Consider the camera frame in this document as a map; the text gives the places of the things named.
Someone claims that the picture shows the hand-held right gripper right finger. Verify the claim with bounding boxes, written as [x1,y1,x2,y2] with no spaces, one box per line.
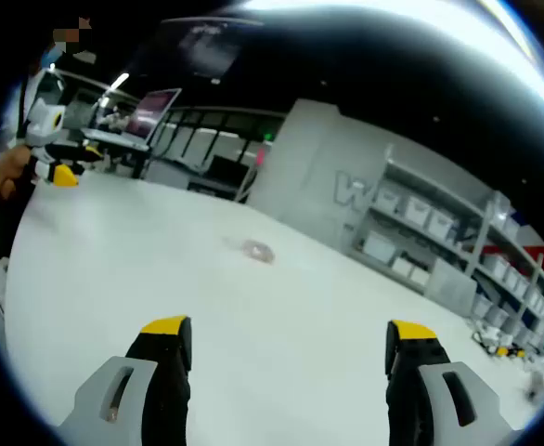
[384,319,524,446]

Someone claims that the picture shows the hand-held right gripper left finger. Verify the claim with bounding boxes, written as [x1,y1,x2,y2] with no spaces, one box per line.
[58,315,193,446]

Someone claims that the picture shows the clear resealable bag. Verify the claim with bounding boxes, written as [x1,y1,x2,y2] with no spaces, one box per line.
[223,236,277,266]

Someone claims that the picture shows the person's left hand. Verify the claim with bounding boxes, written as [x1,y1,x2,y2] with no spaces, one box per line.
[0,146,34,203]

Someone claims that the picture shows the person in white shirt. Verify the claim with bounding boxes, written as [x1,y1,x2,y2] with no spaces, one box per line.
[0,46,45,152]

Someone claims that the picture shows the white desk black legs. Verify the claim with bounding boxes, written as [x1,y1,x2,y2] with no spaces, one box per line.
[79,134,155,180]

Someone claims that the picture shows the person's dark garment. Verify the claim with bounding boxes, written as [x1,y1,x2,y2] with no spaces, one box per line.
[0,183,35,262]

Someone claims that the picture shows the spare hand-held gripper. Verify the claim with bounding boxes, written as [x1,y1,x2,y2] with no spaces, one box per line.
[473,324,528,361]

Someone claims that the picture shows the white laptop purple screen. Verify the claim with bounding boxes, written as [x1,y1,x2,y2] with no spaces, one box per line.
[81,86,184,151]

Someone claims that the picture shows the crumpled clear plastic wrap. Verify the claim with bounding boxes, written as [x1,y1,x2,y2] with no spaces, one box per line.
[517,357,544,405]

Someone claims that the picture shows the grey panel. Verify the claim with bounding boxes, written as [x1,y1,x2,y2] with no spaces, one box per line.
[427,257,477,317]

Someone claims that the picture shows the large hanging dark screen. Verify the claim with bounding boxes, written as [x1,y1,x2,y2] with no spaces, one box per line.
[158,17,254,78]

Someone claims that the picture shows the grey metal shelf rack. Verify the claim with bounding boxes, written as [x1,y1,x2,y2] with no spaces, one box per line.
[345,143,544,354]

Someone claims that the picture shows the white stand with pink item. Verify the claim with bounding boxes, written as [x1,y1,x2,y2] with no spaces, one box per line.
[241,138,268,203]

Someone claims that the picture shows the row of white storage boxes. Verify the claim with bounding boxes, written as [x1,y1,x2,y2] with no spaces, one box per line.
[362,185,544,345]

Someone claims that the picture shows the long ceiling light strip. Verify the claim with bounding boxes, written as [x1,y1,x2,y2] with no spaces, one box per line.
[239,0,544,136]

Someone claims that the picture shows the black strap on coat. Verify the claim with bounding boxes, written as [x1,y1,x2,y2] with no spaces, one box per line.
[15,76,28,140]

